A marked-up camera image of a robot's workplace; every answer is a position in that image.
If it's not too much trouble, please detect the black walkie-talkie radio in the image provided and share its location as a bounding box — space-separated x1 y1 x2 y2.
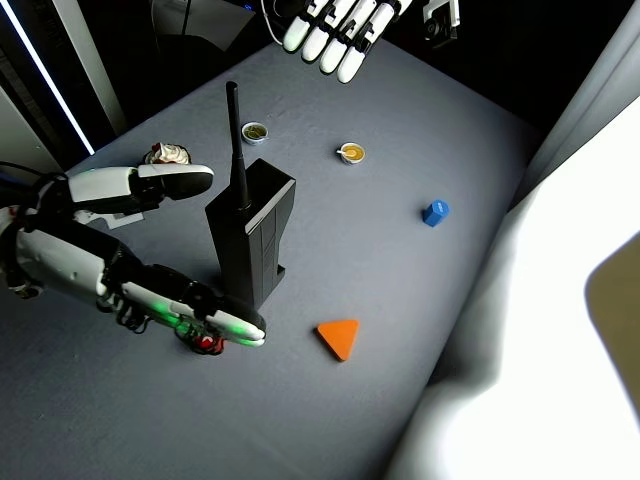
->
204 81 297 311

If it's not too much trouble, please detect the small bowl of orange soup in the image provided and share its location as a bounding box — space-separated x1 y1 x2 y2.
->
336 142 366 167

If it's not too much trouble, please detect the grey background board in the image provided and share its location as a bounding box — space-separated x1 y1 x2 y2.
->
149 0 259 51

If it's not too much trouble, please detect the small bowl of green soup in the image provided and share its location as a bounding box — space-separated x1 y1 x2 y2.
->
241 121 270 147

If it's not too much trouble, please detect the blue block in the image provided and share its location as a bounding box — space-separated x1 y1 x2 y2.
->
422 199 451 229

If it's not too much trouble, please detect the toy cupcake with red heart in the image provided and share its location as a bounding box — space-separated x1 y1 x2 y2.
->
144 141 192 167

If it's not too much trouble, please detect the grey table cloth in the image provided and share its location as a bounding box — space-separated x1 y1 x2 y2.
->
0 12 546 480

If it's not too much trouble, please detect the grey blurred beam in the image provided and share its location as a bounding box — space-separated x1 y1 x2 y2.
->
509 0 640 211

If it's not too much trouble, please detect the white pillar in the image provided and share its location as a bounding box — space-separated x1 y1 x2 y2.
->
52 0 126 134

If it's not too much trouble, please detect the white light strip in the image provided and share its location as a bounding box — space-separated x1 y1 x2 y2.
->
0 0 96 156

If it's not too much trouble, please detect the orange triangle block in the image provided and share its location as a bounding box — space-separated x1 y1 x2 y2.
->
315 319 361 363

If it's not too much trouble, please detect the grey cabinet panel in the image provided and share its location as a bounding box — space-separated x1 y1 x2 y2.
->
0 87 64 174

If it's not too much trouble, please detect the red cylinder with white cross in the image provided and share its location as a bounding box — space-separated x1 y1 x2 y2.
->
192 334 224 355

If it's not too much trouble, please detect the white blurred shell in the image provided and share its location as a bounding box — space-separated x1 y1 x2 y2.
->
384 107 640 480

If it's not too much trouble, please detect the beige blurred panel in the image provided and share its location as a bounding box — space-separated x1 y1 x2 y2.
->
584 233 640 419

